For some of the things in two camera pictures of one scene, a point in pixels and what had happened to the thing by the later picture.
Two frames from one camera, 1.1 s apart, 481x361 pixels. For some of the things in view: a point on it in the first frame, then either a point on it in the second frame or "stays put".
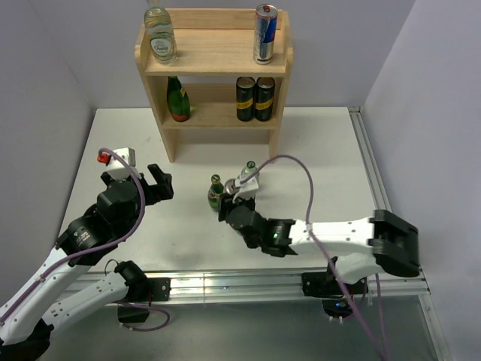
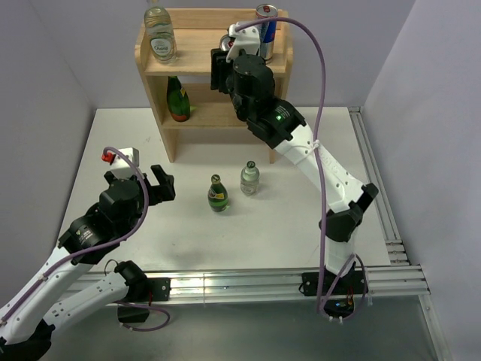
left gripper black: x=164 y=189 stays put
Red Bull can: x=264 y=32 stays put
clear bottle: x=159 y=25 stays put
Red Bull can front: x=230 y=187 → x=225 y=43
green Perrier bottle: x=178 y=100 stays put
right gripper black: x=225 y=202 → x=219 y=68
